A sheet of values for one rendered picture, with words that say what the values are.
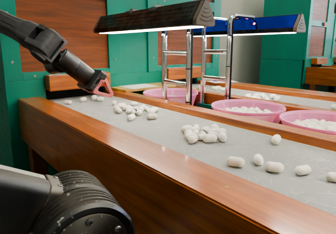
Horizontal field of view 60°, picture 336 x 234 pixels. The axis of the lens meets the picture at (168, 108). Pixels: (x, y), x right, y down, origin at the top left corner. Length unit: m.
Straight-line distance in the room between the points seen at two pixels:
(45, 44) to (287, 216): 0.69
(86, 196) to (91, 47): 1.18
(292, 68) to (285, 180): 3.07
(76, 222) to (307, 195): 0.37
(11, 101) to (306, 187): 1.18
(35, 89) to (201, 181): 1.06
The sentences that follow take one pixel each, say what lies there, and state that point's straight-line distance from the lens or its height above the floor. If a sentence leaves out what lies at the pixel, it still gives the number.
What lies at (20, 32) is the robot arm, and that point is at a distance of 0.88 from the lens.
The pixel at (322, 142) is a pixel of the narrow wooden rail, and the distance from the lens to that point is 0.80.
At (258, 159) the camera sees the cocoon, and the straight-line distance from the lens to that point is 0.64.
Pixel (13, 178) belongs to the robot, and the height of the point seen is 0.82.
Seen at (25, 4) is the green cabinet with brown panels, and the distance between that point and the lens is 1.43.
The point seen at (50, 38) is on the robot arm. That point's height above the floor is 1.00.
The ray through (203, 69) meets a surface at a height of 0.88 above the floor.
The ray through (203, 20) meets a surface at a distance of 0.85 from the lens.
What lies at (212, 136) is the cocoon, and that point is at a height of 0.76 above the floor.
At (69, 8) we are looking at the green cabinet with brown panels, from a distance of 1.49.
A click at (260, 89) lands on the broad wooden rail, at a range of 1.67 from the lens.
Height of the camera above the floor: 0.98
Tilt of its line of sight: 12 degrees down
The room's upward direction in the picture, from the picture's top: straight up
